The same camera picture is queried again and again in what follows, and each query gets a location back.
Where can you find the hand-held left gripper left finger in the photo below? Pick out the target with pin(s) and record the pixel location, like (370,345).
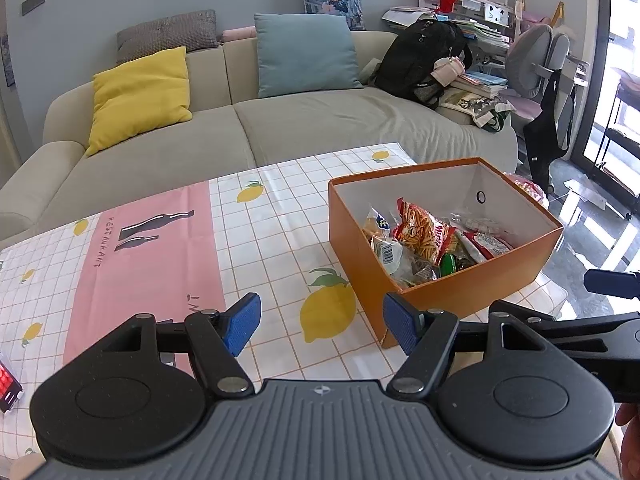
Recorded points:
(242,322)

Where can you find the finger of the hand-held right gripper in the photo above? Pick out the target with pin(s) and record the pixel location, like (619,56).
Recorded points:
(612,284)
(590,327)

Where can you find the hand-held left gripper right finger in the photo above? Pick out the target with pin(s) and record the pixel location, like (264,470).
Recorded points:
(400,322)

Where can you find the dark grain bar clear packet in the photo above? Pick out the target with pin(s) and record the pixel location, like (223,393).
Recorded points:
(420,274)

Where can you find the orange cardboard box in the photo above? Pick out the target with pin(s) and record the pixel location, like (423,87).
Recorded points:
(450,300)

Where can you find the white green snack packet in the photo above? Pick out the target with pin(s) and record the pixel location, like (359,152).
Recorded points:
(390,255)

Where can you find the red yellow stick snack bag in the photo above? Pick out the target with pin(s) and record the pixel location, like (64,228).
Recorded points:
(420,235)

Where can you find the clear bag of yellow snacks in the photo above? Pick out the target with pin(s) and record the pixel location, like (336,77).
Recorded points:
(370,230)

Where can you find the red snack packet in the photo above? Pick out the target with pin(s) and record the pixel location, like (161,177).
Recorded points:
(482,245)

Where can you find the long white snack packet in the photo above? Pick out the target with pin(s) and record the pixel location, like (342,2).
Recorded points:
(475,224)

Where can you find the person's right hand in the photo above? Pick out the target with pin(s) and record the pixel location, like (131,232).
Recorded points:
(631,440)

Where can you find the pink lemon print tablecloth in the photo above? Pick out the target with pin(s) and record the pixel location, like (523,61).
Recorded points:
(280,240)

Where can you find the white flat cardboard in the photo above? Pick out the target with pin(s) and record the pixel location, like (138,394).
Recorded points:
(585,192)

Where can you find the pink patterned cloth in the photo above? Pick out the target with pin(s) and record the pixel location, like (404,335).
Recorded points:
(530,190)

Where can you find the black metal rack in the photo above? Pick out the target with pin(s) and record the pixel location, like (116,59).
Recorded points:
(617,132)

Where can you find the black garment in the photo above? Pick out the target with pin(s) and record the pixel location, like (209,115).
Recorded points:
(545,130)

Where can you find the beige fabric sofa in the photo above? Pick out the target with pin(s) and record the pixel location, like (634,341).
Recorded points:
(325,125)

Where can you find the printed tote bag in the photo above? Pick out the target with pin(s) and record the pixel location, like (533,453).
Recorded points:
(475,107)

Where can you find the glass balcony door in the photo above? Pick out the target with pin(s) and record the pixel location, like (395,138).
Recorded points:
(600,60)

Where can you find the stack of books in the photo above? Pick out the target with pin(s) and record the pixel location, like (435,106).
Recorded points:
(480,82)

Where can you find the smartphone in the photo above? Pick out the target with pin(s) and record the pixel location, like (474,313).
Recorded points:
(9,385)

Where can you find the grey office chair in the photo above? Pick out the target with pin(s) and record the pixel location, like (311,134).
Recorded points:
(535,55)

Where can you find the yellow pillow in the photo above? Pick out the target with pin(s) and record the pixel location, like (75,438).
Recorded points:
(140,100)

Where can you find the pink cloth pouch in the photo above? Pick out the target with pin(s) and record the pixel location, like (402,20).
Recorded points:
(447,71)

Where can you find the black backpack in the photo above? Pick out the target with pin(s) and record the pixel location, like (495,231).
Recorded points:
(420,55)

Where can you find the light blue pillow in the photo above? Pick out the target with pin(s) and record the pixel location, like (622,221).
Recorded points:
(305,55)

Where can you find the pink pillow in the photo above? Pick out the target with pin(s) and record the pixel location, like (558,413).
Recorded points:
(237,34)

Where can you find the grey checked pillow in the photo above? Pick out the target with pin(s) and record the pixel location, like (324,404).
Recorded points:
(170,30)

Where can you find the cluttered desk shelf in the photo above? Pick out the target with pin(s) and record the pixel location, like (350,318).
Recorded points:
(480,10)

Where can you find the framed wall picture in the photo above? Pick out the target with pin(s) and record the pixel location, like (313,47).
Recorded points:
(5,60)

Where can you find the grey wall switch plate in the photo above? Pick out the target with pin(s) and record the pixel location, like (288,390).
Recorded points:
(33,2)

